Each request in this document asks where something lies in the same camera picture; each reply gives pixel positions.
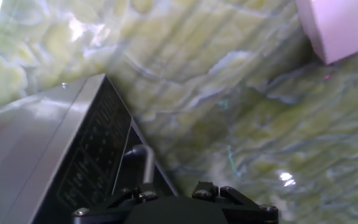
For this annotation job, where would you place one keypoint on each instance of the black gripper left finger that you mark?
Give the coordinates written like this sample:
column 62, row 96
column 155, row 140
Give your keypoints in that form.
column 110, row 213

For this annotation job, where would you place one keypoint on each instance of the pink gift box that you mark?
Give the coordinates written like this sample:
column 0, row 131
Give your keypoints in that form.
column 340, row 28

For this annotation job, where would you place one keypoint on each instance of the green marble pattern mat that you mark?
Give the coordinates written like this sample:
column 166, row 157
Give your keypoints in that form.
column 244, row 124

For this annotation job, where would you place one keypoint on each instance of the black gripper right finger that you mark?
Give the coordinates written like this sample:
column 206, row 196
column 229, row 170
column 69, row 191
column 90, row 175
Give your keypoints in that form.
column 247, row 214

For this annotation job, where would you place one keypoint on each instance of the silver microwave oven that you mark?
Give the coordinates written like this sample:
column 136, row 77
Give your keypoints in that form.
column 26, row 140

